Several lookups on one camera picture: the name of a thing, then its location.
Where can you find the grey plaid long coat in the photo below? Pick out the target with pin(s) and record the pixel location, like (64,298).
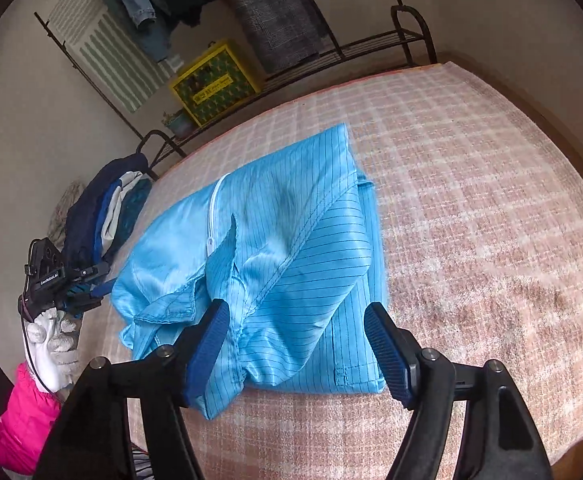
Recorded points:
(271,20)

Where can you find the white folded garment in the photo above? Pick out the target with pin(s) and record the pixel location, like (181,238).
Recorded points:
(113,215)

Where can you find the light blue striped coat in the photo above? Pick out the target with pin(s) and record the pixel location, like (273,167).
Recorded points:
(281,270)

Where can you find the small potted plant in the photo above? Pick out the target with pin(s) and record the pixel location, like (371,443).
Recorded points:
(180,125)

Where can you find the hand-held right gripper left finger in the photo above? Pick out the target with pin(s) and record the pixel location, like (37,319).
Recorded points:
(206,355)

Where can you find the person's left hand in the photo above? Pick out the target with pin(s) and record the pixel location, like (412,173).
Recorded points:
(51,345)

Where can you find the teal patterned folded garment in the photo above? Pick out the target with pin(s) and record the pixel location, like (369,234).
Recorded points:
(134,205)

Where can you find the yellow storage box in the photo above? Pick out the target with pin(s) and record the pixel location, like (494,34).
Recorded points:
(216,85)

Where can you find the royal blue folded garment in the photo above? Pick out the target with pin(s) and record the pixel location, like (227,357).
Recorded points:
(100,225)

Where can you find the navy folded jacket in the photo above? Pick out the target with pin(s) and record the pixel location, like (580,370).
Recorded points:
(83,220)

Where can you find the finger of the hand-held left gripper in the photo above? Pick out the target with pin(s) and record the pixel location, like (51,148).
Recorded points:
(93,271)
(98,291)

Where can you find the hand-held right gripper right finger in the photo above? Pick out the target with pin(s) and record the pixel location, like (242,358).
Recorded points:
(386,355)

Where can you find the grey striped white cloth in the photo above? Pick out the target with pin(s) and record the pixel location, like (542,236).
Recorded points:
(106,55)

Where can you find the person's left forearm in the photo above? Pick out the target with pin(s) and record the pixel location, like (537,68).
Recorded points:
(16,420)

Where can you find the pink plaid blanket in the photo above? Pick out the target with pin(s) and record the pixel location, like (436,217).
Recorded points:
(471,210)

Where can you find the black metal clothes rack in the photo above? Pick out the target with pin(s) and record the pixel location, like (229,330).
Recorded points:
(361,47)

